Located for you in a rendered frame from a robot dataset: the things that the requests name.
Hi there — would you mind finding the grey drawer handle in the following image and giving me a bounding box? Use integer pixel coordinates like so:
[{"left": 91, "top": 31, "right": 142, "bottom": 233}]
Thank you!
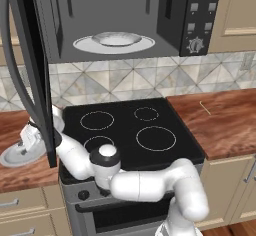
[
  {"left": 9, "top": 226, "right": 36, "bottom": 236},
  {"left": 0, "top": 197, "right": 20, "bottom": 209}
]

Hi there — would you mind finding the beige wall cupboard door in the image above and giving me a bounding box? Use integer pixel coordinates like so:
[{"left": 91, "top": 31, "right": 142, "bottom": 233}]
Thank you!
[{"left": 207, "top": 0, "right": 256, "bottom": 54}]

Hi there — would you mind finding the beige base cupboard door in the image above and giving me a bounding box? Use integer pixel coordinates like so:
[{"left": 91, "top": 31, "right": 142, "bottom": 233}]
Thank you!
[
  {"left": 229, "top": 175, "right": 256, "bottom": 225},
  {"left": 194, "top": 154, "right": 256, "bottom": 230}
]

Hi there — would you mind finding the beige drawer front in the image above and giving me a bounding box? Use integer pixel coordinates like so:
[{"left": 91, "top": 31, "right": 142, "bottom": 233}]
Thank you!
[
  {"left": 0, "top": 186, "right": 48, "bottom": 217},
  {"left": 0, "top": 213, "right": 55, "bottom": 236}
]

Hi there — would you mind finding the dark grey microwave oven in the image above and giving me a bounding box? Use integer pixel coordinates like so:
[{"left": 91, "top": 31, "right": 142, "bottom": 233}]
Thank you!
[{"left": 29, "top": 0, "right": 224, "bottom": 65}]

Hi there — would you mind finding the beige wall cupboard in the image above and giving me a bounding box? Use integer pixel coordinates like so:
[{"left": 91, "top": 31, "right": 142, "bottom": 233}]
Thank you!
[{"left": 0, "top": 8, "right": 25, "bottom": 67}]

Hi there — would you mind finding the black hob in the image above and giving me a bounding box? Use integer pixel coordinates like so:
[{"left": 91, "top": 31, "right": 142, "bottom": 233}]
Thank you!
[{"left": 59, "top": 97, "right": 206, "bottom": 174}]

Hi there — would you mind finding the grey curved microwave door handle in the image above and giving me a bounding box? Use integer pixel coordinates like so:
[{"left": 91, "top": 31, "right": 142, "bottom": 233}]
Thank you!
[{"left": 0, "top": 0, "right": 37, "bottom": 115}]

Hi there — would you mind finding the black oven knob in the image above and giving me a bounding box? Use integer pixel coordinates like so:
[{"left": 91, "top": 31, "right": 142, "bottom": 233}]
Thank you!
[{"left": 77, "top": 189, "right": 91, "bottom": 201}]

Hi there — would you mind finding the grey cupboard door handle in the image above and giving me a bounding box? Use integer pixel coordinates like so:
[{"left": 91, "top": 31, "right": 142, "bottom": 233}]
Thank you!
[{"left": 242, "top": 157, "right": 256, "bottom": 185}]

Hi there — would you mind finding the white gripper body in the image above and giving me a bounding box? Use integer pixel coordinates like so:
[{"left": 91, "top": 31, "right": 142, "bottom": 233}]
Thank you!
[{"left": 19, "top": 123, "right": 44, "bottom": 151}]

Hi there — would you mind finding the white microwave turntable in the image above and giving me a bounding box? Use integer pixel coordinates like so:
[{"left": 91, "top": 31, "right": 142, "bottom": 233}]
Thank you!
[{"left": 72, "top": 33, "right": 157, "bottom": 55}]

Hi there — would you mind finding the black microwave door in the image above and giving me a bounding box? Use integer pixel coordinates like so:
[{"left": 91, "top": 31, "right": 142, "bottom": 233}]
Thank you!
[{"left": 4, "top": 0, "right": 59, "bottom": 169}]

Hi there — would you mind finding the white shallow bowl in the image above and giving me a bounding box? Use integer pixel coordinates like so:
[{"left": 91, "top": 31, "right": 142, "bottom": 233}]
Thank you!
[{"left": 91, "top": 31, "right": 143, "bottom": 47}]

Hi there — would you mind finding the grey round plate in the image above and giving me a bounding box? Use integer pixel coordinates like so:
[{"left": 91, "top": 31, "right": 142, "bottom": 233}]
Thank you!
[{"left": 0, "top": 139, "right": 48, "bottom": 169}]

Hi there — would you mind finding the black oven door handle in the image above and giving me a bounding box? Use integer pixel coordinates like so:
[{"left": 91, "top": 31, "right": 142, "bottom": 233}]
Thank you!
[{"left": 74, "top": 198, "right": 176, "bottom": 214}]

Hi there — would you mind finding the thin tan stick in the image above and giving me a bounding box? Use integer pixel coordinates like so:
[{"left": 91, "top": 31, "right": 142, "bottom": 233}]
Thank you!
[{"left": 199, "top": 100, "right": 212, "bottom": 116}]

